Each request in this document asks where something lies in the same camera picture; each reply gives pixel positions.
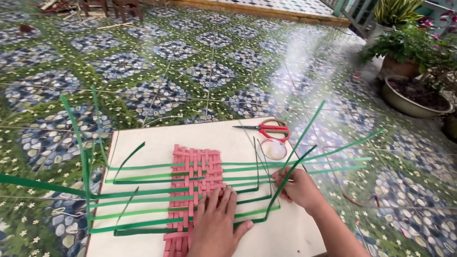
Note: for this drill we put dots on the red flowering plant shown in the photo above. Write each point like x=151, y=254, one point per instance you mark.
x=437, y=23

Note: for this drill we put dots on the beige bowl planter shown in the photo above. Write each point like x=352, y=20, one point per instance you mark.
x=414, y=98

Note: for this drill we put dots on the person's left hand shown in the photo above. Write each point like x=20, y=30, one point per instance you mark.
x=214, y=228

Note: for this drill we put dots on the pile of wood scraps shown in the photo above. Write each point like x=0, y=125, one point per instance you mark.
x=59, y=5

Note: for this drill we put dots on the dark pot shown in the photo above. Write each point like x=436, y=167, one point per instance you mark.
x=450, y=126

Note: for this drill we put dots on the clear round tape roll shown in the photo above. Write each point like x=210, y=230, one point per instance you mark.
x=274, y=150

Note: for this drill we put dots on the leafy plant in brown pot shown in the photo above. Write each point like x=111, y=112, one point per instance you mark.
x=403, y=50

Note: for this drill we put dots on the bundle of green weaving strips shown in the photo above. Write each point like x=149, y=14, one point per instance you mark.
x=142, y=194

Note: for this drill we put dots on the white work board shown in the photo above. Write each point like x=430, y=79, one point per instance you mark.
x=150, y=150

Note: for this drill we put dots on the striped yellow-green potted plant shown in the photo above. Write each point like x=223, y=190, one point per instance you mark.
x=396, y=12

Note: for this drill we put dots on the green metal gate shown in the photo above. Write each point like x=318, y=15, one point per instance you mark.
x=357, y=14

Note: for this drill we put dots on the person's right fingers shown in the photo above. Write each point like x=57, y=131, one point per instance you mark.
x=282, y=191

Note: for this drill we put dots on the pink woven strip mat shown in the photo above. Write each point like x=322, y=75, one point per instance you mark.
x=189, y=171

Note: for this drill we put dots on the person's right hand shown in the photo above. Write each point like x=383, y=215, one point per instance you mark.
x=301, y=189

